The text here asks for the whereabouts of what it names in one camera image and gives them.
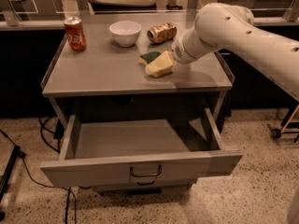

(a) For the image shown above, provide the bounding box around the grey metal cabinet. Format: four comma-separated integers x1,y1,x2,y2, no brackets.
42,14,234,130

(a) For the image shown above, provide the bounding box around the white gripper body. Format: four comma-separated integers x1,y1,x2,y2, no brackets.
172,28,218,64

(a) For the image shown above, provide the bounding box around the open grey top drawer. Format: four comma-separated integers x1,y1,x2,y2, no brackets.
41,108,242,190

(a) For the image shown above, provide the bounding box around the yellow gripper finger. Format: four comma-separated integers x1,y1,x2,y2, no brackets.
145,51,174,77

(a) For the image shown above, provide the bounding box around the red soda can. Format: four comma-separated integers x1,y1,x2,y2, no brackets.
64,17,87,51

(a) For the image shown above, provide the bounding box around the white ceramic bowl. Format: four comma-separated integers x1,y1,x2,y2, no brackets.
109,21,141,47

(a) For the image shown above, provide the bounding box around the black background mat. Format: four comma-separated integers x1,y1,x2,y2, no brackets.
88,0,157,13

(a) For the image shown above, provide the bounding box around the black floor cable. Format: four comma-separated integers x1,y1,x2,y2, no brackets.
0,115,78,224

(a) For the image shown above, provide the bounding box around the green and yellow sponge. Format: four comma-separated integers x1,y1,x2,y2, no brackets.
139,51,161,66

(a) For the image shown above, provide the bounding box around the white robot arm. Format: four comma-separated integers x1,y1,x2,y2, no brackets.
145,3,299,99

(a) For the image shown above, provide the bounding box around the metal drawer handle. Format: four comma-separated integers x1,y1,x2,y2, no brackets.
130,165,162,178

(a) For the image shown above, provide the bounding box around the black wheeled cart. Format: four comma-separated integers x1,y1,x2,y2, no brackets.
267,105,299,143

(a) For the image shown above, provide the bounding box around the crushed gold can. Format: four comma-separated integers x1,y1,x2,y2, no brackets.
147,22,177,44

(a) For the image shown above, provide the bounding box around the black stand leg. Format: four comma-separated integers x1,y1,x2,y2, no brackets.
0,146,21,202

